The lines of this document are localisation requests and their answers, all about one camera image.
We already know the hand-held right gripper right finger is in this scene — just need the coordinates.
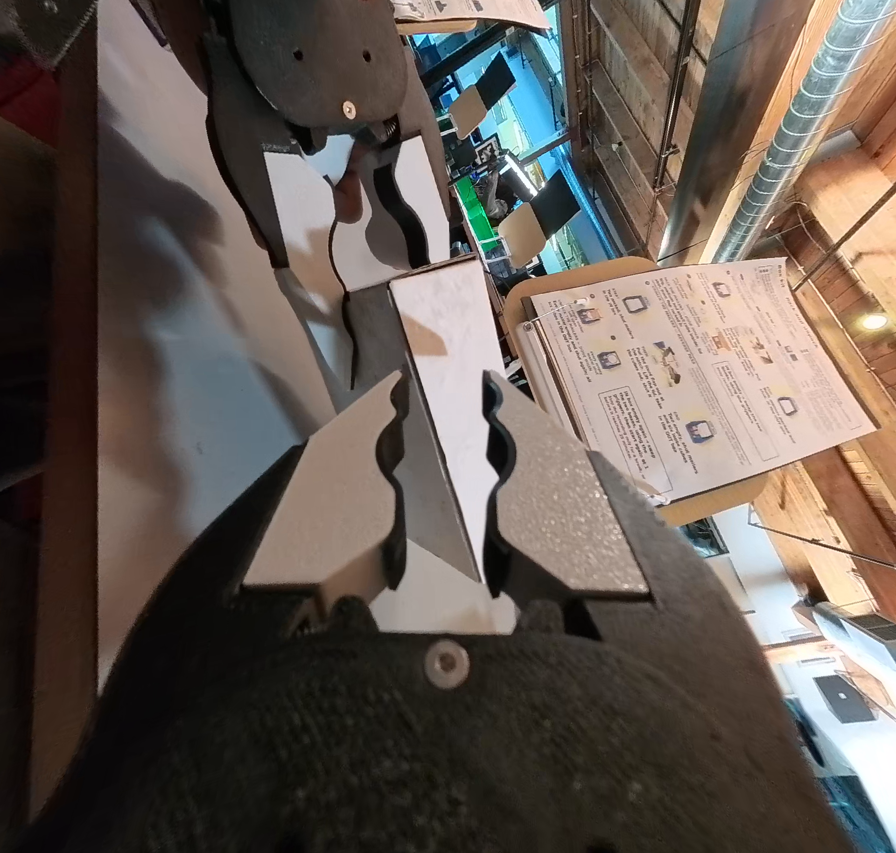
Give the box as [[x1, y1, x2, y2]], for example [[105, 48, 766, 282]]
[[482, 370, 652, 600]]

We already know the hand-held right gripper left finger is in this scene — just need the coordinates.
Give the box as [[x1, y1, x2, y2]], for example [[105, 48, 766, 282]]
[[241, 370, 412, 595]]

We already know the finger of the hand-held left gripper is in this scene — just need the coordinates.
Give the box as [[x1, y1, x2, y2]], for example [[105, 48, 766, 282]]
[[262, 135, 363, 392], [364, 133, 452, 269]]

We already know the white cardboard mailer box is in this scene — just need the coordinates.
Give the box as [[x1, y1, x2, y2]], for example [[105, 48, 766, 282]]
[[343, 254, 520, 635]]

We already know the grey desk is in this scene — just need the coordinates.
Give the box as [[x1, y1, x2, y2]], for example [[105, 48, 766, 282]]
[[94, 0, 519, 693]]

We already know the person's left hand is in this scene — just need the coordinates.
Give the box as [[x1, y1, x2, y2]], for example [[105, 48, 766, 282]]
[[332, 144, 373, 225]]

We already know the green plastic bin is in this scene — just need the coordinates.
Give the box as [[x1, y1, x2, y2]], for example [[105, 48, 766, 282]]
[[455, 174, 515, 252]]

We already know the black panel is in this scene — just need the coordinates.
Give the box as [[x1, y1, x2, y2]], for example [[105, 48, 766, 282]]
[[472, 51, 519, 112], [525, 170, 582, 227]]

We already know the printed instruction sheet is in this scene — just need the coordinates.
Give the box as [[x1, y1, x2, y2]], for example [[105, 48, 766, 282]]
[[530, 258, 879, 502]]

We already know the grey wrist strap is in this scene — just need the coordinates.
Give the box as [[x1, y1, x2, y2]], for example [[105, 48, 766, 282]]
[[14, 0, 130, 70]]

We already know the smooth metal duct pipe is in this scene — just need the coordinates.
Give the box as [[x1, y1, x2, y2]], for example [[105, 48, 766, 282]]
[[658, 0, 841, 266]]

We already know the metal spiral duct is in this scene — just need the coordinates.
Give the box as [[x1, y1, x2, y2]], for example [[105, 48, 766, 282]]
[[728, 0, 896, 245]]

